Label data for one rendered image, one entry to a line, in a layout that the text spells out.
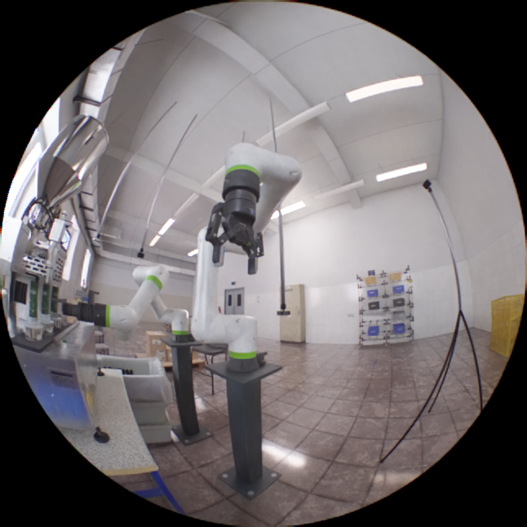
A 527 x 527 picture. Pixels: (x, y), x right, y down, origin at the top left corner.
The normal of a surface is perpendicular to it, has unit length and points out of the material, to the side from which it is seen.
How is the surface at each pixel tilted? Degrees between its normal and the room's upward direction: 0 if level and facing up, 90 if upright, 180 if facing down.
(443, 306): 90
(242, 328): 88
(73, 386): 90
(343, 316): 90
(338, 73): 180
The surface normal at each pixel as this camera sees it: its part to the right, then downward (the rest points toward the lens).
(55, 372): 0.76, -0.18
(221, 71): 0.00, 0.97
